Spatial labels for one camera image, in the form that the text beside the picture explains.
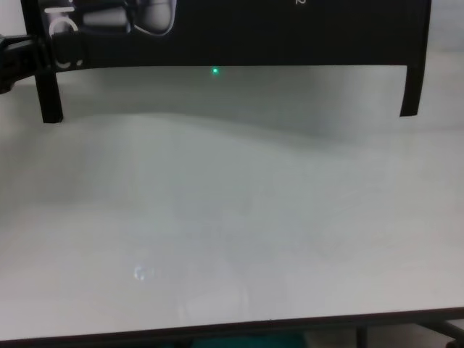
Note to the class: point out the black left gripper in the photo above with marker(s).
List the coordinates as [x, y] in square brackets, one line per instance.
[14, 61]

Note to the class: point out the black AI2 Robotics robot poster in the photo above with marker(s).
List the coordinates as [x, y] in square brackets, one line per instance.
[253, 32]

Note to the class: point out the dark metal table leg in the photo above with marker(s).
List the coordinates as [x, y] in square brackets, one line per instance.
[361, 339]

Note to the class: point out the black tape frame outline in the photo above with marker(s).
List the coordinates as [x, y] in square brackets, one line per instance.
[50, 101]

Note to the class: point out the dark slanted table frame bar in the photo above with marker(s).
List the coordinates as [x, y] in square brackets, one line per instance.
[442, 333]

